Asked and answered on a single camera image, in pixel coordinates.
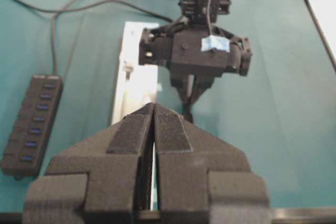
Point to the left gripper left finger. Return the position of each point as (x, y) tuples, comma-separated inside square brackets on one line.
[(102, 179)]

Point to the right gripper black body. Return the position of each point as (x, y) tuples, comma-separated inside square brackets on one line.
[(189, 50)]

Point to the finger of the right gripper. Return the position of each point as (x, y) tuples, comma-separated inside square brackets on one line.
[(200, 85), (180, 83)]

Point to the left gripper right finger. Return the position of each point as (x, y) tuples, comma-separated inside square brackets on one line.
[(201, 178)]

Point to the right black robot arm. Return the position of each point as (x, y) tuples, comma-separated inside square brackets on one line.
[(200, 12)]

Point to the black USB hub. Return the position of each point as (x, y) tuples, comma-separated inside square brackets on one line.
[(25, 150)]

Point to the aluminium extrusion rail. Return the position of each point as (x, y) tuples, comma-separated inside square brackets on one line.
[(134, 97)]

